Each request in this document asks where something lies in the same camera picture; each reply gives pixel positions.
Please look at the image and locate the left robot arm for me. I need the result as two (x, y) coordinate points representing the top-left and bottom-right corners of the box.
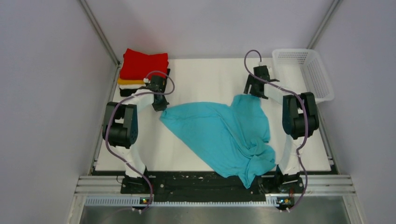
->
(102, 74), (175, 193)

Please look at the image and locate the white folded t shirt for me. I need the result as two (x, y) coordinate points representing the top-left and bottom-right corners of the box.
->
(119, 84), (146, 90)

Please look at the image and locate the white cable duct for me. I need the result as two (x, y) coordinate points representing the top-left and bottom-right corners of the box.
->
(85, 196), (279, 207)

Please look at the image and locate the turquoise t shirt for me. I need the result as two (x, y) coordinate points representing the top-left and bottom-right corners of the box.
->
(160, 95), (276, 189)

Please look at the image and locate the aluminium frame rail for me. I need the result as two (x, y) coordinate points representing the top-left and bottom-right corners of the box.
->
(74, 175), (356, 196)

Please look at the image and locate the red folded t shirt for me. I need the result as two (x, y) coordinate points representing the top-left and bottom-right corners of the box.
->
(120, 49), (169, 80)

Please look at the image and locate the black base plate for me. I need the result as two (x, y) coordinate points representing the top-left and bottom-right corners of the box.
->
(92, 169), (305, 203)

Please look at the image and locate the white plastic basket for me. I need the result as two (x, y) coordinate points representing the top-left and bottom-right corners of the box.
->
(272, 49), (334, 103)

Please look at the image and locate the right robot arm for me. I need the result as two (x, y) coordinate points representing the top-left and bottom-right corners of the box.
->
(244, 65), (319, 192)

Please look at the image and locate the orange folded t shirt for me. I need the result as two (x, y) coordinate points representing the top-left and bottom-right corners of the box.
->
(117, 78), (145, 85)

